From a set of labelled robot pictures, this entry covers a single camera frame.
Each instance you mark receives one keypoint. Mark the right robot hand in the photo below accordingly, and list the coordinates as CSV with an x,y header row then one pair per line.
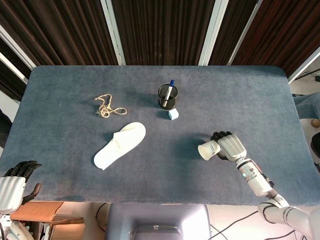
x,y
230,146

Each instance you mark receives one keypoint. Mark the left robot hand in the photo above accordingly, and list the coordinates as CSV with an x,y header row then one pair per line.
x,y
10,190

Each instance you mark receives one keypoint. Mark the white paper cup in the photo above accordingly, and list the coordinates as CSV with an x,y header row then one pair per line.
x,y
208,150

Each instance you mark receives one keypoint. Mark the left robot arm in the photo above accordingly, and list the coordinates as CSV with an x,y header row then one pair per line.
x,y
12,227

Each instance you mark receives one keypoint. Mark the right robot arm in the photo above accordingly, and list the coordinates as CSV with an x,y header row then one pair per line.
x,y
270,192

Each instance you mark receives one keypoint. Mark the brown cardboard box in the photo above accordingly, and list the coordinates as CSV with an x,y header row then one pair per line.
x,y
50,220

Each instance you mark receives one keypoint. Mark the light blue eraser block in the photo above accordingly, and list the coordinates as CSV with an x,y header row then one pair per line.
x,y
173,114

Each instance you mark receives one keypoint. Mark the black mesh pen holder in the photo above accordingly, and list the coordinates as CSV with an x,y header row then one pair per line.
x,y
167,98

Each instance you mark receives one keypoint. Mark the blue felt table cover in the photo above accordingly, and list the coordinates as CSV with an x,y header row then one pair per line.
x,y
155,175

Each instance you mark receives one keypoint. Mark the blue capped marker pen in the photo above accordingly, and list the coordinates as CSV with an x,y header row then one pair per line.
x,y
168,93

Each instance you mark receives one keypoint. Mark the blue jeans person leg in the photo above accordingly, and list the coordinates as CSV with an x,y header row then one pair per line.
x,y
308,106

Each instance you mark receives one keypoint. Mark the grey robot torso base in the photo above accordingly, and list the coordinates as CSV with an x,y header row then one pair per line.
x,y
157,222

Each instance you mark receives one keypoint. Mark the white disposable slipper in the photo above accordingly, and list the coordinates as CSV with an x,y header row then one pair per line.
x,y
120,145

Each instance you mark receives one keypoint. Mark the tangled jute twine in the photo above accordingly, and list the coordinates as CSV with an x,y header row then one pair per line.
x,y
108,108

